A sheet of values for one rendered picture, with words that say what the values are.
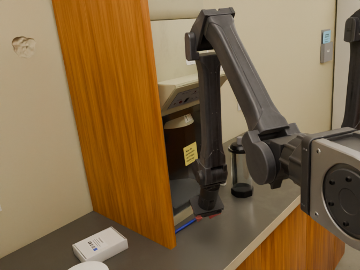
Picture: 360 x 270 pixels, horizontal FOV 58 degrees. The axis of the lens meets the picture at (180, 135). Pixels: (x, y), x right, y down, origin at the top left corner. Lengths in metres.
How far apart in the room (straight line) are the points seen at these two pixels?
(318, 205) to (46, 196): 1.16
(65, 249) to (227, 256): 0.60
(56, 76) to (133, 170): 0.50
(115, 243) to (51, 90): 0.64
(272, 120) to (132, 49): 0.55
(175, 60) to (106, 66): 0.24
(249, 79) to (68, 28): 0.82
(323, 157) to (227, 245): 0.81
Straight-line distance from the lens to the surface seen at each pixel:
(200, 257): 1.17
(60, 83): 1.42
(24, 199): 1.43
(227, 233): 1.27
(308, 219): 1.80
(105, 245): 1.24
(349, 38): 1.11
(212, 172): 0.94
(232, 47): 0.71
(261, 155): 0.57
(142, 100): 1.04
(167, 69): 1.17
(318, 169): 0.47
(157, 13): 1.15
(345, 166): 0.44
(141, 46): 1.00
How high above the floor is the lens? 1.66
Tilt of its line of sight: 17 degrees down
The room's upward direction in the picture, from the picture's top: 6 degrees counter-clockwise
